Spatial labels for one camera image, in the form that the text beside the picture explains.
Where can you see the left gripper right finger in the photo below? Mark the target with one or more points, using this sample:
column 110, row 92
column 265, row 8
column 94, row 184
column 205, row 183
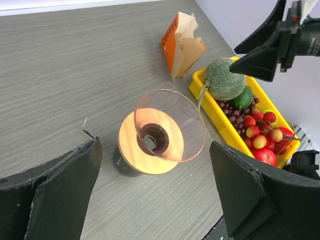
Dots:
column 263, row 202

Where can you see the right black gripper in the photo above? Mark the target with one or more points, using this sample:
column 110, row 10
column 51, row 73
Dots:
column 299, row 36

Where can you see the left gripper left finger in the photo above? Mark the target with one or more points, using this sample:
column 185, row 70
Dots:
column 50, row 201

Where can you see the glass coffee carafe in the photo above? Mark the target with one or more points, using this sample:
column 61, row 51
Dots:
column 122, row 166

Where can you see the pink glass dripper cone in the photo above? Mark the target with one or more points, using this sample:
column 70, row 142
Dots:
column 185, row 114

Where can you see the round wooden dripper stand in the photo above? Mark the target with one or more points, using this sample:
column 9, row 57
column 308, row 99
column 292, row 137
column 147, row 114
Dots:
column 150, row 141

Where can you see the coffee filter paper pack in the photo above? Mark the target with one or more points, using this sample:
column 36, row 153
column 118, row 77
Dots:
column 180, row 48

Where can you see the green netted melon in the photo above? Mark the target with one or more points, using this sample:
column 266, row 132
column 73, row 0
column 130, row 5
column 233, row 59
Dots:
column 222, row 84

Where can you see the red apple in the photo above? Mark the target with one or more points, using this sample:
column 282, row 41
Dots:
column 286, row 133
column 264, row 155

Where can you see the dark green lime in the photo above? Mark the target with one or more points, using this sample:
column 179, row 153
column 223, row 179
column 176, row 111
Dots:
column 243, row 100

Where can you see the light green apple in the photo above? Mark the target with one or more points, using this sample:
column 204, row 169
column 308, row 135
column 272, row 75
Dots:
column 269, row 116

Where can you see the red grape bunch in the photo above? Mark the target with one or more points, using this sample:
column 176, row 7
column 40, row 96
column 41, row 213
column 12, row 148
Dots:
column 240, row 119

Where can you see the yellow plastic fruit tray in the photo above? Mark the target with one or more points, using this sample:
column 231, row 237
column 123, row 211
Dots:
column 228, row 132

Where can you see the red lychee cluster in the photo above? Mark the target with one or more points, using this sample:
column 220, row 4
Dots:
column 265, row 135

